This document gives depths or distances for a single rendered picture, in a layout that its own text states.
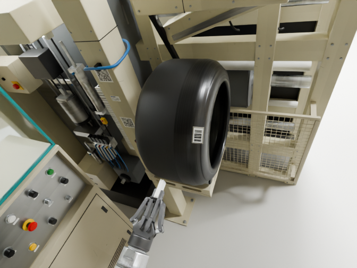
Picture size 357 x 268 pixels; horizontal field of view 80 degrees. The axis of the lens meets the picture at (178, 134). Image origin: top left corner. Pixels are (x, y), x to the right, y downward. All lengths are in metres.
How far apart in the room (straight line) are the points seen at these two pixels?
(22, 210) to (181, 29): 1.13
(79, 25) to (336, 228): 2.14
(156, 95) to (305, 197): 1.74
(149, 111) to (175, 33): 0.51
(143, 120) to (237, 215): 1.46
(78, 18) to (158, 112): 0.43
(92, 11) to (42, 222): 1.00
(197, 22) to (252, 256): 1.68
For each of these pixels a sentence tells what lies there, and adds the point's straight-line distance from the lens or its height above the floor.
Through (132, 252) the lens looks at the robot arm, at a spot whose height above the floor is 1.25.
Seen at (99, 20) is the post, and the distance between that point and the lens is 0.92.
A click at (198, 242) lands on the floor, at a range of 2.02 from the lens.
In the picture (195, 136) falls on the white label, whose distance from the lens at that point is 0.77.
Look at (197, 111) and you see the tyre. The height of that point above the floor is 1.42.
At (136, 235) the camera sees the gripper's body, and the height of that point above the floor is 1.26.
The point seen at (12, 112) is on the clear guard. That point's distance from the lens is 1.08.
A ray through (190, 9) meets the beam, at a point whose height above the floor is 1.65.
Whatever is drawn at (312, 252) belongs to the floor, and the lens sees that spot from 2.08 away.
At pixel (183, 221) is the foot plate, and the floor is 0.01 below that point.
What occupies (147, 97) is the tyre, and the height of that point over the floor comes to 1.45.
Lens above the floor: 1.93
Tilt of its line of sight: 46 degrees down
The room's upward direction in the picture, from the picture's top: 17 degrees counter-clockwise
